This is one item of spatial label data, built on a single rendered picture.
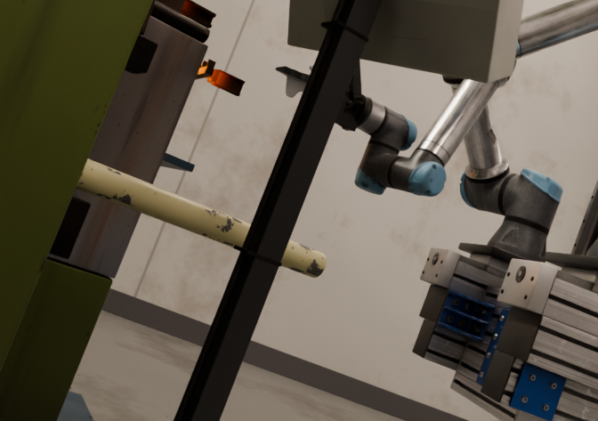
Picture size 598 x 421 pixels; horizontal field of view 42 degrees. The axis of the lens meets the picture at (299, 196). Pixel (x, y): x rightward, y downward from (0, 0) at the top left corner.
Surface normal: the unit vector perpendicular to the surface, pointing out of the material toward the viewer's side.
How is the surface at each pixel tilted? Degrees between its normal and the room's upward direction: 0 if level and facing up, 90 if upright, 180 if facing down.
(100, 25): 90
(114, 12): 90
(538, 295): 90
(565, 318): 90
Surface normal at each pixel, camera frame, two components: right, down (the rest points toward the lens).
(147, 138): 0.50, 0.12
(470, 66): -0.62, 0.24
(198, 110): 0.15, -0.02
